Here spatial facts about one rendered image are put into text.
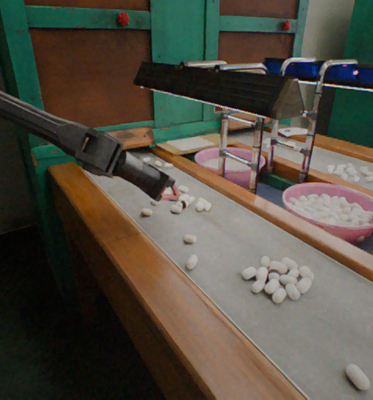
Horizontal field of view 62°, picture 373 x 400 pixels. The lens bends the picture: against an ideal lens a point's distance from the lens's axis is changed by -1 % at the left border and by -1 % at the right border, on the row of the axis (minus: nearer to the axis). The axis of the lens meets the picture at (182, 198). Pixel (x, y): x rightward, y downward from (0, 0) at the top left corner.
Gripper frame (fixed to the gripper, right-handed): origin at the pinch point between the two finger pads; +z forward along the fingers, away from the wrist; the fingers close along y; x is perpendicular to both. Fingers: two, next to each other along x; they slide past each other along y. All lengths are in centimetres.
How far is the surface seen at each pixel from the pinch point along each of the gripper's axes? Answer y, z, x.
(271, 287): -33.9, 2.7, 4.0
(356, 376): -52, 0, 6
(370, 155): -4, 71, -53
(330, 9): 156, 173, -224
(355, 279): -40.3, 17.6, -5.8
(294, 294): -37.2, 4.7, 2.6
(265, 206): -11.3, 19.4, -10.3
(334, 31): 157, 196, -219
